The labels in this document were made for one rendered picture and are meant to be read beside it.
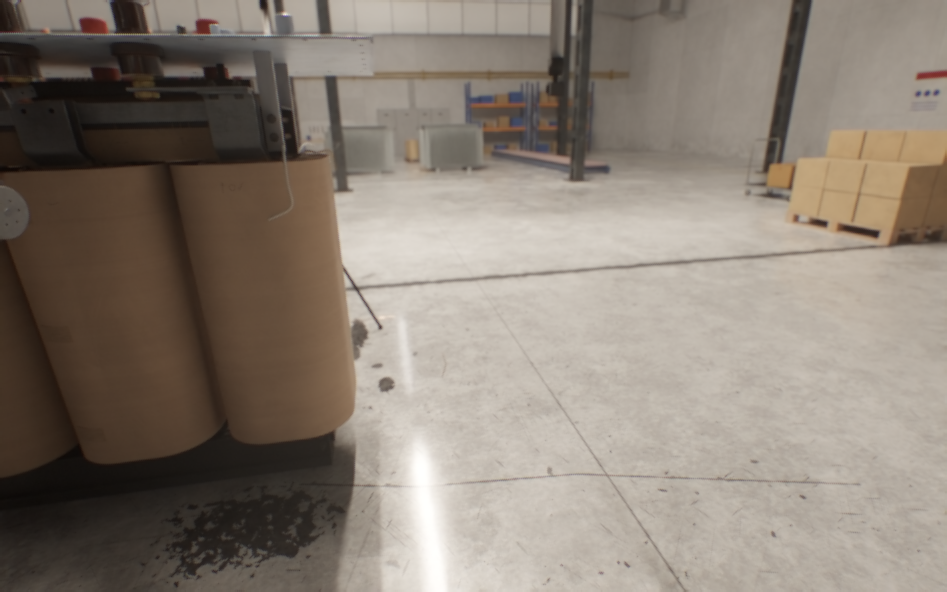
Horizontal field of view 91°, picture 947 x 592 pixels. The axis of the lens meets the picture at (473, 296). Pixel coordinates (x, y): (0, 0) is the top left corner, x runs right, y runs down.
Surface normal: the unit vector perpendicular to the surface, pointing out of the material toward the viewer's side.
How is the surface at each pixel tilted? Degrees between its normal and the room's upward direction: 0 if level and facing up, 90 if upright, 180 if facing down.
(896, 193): 90
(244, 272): 90
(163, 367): 90
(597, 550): 0
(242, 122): 90
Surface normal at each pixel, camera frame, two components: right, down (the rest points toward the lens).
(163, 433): 0.43, 0.30
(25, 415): 0.80, 0.18
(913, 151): -0.97, 0.11
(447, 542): -0.02, -0.94
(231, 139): 0.19, 0.33
